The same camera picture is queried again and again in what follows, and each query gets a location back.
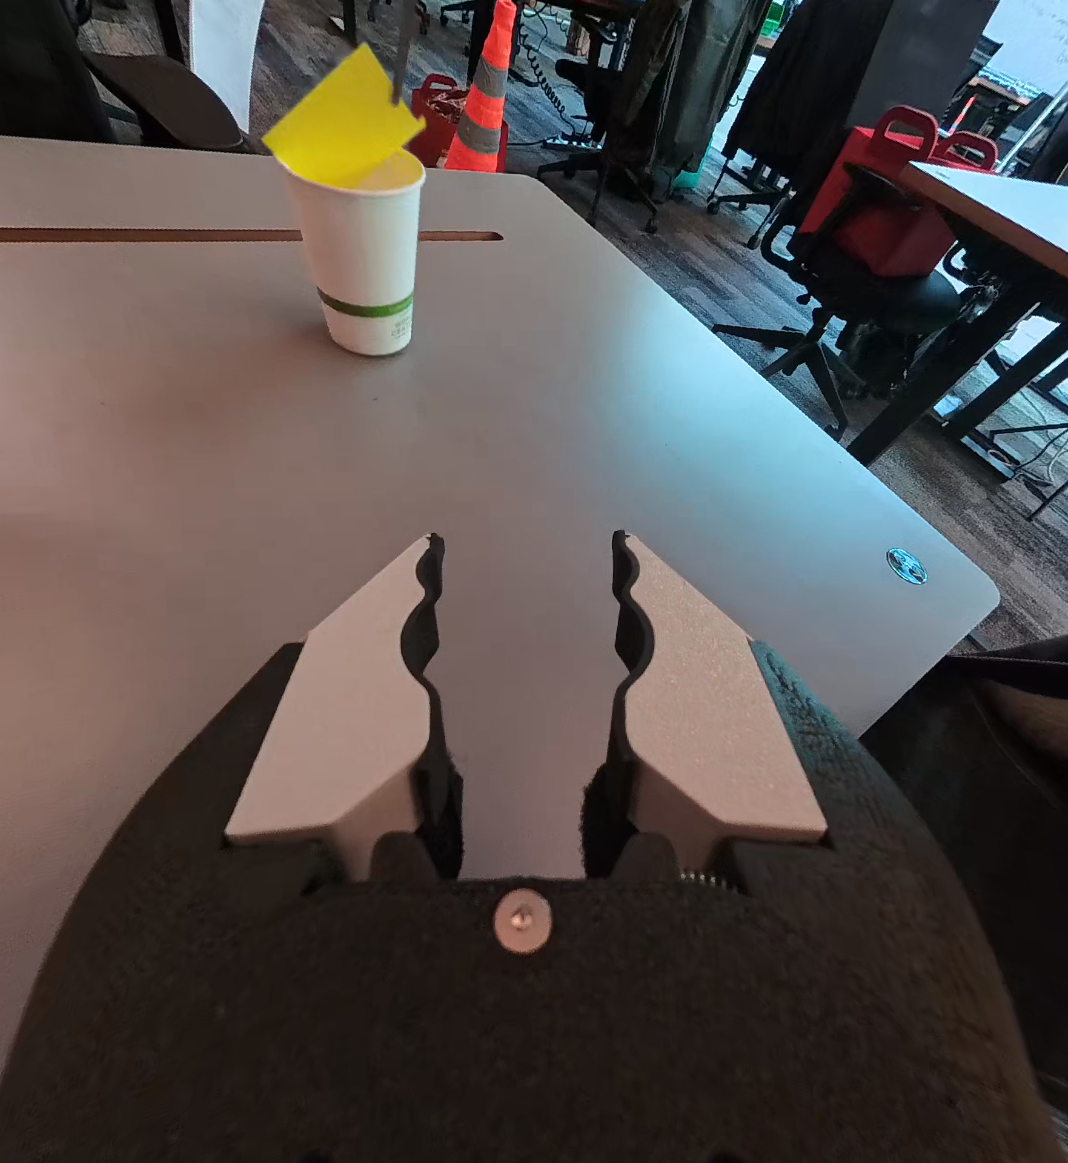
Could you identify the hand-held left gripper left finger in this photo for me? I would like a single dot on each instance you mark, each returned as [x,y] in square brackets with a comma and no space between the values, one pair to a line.
[342,717]

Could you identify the person's dark jacket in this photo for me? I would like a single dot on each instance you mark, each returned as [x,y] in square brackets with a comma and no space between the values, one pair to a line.
[997,909]

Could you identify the dark green jacket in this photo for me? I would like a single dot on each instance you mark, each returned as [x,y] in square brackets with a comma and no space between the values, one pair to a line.
[679,82]

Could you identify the yellow sticky note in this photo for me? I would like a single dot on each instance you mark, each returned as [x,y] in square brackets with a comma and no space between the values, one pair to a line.
[333,127]

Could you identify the metal tweezers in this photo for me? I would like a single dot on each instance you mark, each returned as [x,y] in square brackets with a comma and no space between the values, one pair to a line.
[402,54]

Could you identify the black jacket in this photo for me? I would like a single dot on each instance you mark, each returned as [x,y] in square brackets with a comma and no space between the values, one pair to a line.
[815,82]

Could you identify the round blue desk sticker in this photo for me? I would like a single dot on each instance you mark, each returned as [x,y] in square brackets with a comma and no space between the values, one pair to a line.
[905,566]

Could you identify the orange traffic cone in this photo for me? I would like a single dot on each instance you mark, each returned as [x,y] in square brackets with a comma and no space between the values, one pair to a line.
[484,127]

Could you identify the red felt bag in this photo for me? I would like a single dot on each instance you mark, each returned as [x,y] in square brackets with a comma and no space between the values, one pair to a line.
[888,218]

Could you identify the whiteboard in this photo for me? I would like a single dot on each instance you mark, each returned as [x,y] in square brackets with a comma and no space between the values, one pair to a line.
[1051,40]

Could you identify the wooden desk with black legs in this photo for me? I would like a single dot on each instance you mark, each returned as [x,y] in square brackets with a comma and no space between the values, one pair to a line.
[1024,218]

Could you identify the grey desk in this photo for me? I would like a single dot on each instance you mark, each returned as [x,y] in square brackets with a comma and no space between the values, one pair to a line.
[179,455]

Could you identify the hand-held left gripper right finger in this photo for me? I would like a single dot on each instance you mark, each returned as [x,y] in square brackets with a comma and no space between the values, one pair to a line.
[724,717]

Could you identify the white paper cup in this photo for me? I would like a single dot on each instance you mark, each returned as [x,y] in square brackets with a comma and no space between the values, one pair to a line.
[370,264]

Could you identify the black mesh office chair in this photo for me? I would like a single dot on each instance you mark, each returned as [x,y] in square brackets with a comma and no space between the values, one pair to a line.
[161,100]

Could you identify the white paper sheet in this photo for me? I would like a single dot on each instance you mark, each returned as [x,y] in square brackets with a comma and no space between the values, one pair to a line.
[225,54]

